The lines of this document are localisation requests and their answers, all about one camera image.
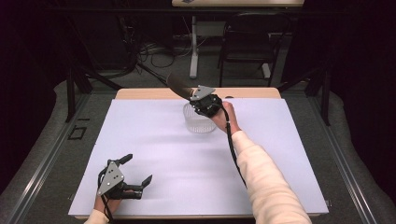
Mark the white table mat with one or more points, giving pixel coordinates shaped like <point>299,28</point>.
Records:
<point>155,155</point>

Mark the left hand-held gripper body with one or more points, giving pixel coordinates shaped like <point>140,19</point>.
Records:
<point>112,180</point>

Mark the black chair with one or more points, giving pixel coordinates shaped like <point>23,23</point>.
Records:
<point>249,43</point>

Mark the white ribbed cup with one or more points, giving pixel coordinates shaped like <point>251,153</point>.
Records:
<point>197,124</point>

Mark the wooden desk with white legs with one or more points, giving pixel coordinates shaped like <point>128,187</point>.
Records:
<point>193,46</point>

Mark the black metal post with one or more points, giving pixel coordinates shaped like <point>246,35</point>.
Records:
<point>70,93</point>

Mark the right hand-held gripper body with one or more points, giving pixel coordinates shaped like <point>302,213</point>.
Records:
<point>207,102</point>

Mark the person's left hand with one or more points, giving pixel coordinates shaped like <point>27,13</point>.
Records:
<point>104,205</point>

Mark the person's right hand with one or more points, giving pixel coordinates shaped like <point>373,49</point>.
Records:
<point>225,121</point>

